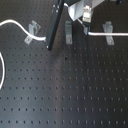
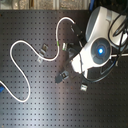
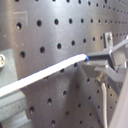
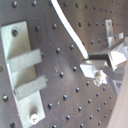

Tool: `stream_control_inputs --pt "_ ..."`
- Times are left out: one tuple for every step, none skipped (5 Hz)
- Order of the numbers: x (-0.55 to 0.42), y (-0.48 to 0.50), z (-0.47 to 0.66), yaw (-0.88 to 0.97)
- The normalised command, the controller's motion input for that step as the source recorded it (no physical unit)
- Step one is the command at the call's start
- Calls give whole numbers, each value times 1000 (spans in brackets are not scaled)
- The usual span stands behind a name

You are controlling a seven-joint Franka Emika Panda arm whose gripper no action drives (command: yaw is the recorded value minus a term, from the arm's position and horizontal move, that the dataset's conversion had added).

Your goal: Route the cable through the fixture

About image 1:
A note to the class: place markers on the right grey cable clip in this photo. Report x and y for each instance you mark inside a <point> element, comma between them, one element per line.
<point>108,28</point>

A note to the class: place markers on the left grey cable clip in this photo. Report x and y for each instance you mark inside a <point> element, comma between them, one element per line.
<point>34,28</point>

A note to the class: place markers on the grey cable clip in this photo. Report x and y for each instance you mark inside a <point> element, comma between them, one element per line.
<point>68,32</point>
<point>34,28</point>
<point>108,28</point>

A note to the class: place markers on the black long gripper finger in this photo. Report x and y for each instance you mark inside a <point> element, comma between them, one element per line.
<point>55,17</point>

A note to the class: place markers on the grey short gripper finger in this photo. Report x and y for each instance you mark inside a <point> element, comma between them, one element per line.
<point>87,14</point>

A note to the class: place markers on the silver grey gripper body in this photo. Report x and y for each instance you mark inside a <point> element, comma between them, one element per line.
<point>76,7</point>

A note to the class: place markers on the middle grey cable clip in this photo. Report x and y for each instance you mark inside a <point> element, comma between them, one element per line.
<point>68,32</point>

